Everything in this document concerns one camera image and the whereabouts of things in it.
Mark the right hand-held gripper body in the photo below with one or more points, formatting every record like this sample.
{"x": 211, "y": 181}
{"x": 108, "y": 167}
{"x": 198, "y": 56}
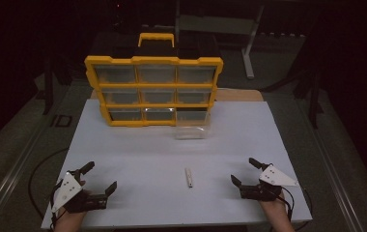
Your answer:
{"x": 275, "y": 177}

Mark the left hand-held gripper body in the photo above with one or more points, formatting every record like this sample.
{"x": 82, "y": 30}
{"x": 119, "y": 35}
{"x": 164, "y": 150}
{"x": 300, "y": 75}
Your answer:
{"x": 70, "y": 195}

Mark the small white stick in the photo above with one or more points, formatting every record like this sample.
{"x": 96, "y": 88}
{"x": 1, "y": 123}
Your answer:
{"x": 188, "y": 177}

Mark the clear plastic drawer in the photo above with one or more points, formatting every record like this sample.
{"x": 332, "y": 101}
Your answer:
{"x": 192, "y": 130}

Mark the person's left hand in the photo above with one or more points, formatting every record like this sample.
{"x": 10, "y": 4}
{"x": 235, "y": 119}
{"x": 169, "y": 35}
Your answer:
{"x": 70, "y": 217}

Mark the person's right hand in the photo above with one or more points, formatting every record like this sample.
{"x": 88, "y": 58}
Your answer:
{"x": 276, "y": 209}

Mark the wooden board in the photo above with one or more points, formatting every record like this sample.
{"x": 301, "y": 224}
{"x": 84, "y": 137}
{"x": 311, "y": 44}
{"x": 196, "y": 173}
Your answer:
{"x": 239, "y": 95}

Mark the black tripod stand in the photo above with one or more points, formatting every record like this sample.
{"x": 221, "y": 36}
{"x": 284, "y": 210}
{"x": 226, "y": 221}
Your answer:
{"x": 47, "y": 93}
{"x": 313, "y": 100}

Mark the grey metal stand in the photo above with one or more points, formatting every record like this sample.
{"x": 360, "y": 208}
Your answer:
{"x": 248, "y": 54}

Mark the set of clear drawers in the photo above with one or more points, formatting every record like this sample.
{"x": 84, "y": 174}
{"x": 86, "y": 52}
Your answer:
{"x": 156, "y": 74}

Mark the yellow and black organizer cabinet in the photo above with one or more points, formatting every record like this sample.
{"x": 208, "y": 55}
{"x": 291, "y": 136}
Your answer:
{"x": 154, "y": 60}

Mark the metal floor rail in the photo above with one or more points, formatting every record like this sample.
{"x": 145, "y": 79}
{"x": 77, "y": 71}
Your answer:
{"x": 336, "y": 187}
{"x": 9, "y": 183}

